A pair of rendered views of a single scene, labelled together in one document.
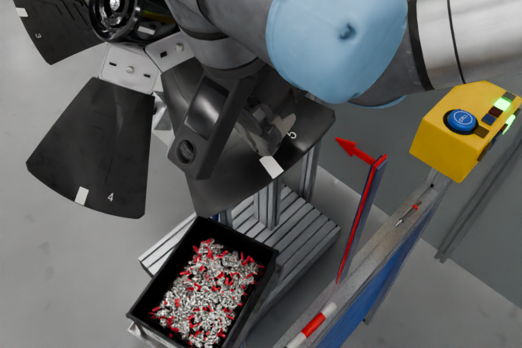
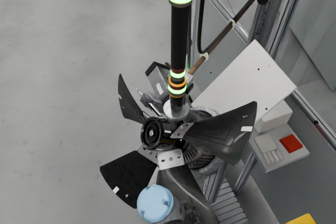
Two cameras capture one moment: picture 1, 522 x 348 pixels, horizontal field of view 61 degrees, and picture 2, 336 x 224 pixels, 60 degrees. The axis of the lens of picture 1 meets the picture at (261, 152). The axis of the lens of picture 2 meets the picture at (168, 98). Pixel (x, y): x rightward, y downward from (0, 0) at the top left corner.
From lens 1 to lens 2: 0.53 m
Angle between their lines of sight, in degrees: 15
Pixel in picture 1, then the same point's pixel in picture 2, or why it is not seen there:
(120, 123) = (139, 170)
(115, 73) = (144, 151)
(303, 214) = (230, 203)
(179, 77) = (164, 175)
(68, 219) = (114, 152)
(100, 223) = not seen: hidden behind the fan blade
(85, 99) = (129, 157)
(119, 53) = not seen: hidden behind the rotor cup
